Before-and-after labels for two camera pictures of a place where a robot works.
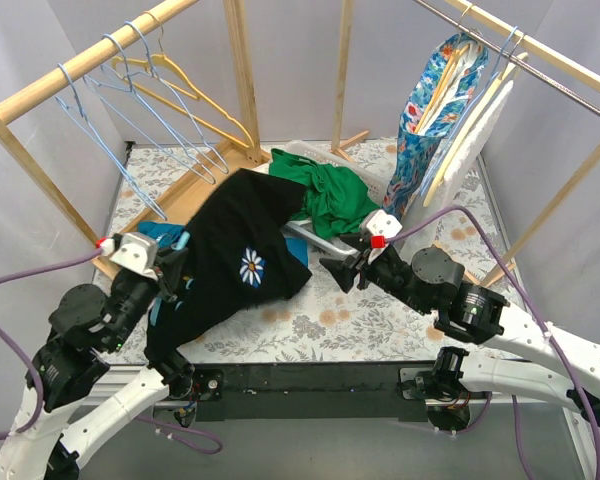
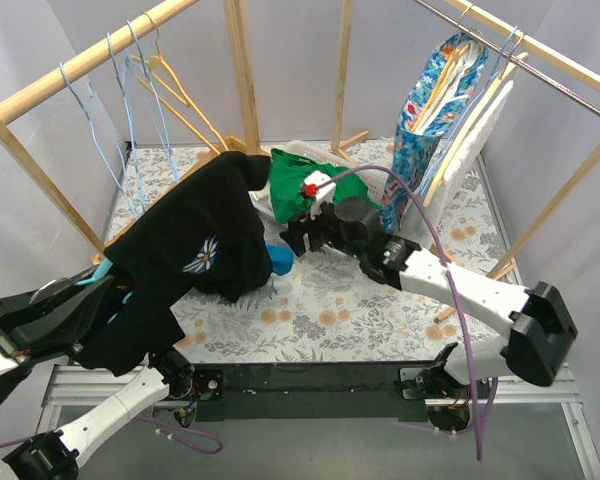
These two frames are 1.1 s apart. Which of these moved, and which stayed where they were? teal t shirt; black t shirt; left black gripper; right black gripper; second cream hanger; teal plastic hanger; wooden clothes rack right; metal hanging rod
Moved: teal plastic hanger; black t shirt; right black gripper; left black gripper; teal t shirt
Stayed: metal hanging rod; wooden clothes rack right; second cream hanger
